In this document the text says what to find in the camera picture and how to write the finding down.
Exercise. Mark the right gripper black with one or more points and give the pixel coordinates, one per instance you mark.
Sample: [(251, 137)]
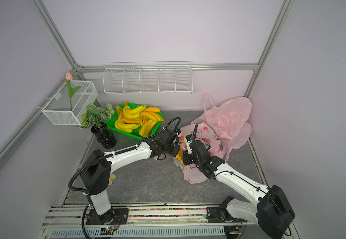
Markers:
[(189, 157)]

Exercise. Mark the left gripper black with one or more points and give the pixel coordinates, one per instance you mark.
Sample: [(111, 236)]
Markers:
[(174, 143)]

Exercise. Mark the yellow banana bunch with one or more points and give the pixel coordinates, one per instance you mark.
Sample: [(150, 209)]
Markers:
[(134, 119), (179, 156)]

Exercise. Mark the printed pink plastic bag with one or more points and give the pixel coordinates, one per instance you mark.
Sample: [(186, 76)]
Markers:
[(208, 137)]

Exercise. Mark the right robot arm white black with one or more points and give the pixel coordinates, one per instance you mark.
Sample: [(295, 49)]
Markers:
[(266, 206)]

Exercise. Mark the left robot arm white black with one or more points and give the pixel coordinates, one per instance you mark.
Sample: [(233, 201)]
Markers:
[(93, 178)]

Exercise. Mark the yellow banana bunch in basket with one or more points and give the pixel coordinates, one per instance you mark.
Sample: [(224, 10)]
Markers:
[(134, 119)]

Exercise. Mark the plain pink plastic bag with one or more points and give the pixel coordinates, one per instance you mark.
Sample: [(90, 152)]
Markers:
[(229, 122)]

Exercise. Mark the green plastic basket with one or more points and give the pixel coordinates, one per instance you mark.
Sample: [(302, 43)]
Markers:
[(131, 133)]

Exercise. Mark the yellow white work glove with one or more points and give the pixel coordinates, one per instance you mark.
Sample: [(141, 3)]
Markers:
[(111, 178)]

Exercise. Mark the green potted plant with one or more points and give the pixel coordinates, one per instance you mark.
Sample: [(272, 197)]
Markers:
[(96, 116)]

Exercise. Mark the pink artificial tulip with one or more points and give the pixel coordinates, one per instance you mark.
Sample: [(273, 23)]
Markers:
[(71, 90)]

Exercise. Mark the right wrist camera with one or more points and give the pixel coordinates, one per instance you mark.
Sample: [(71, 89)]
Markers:
[(188, 140)]

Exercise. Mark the white wire shelf back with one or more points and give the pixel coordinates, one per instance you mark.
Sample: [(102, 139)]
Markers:
[(148, 77)]

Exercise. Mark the white wire basket left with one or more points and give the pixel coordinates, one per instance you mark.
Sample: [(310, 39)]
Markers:
[(57, 109)]

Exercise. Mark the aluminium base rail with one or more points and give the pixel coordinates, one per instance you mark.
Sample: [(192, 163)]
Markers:
[(140, 221)]

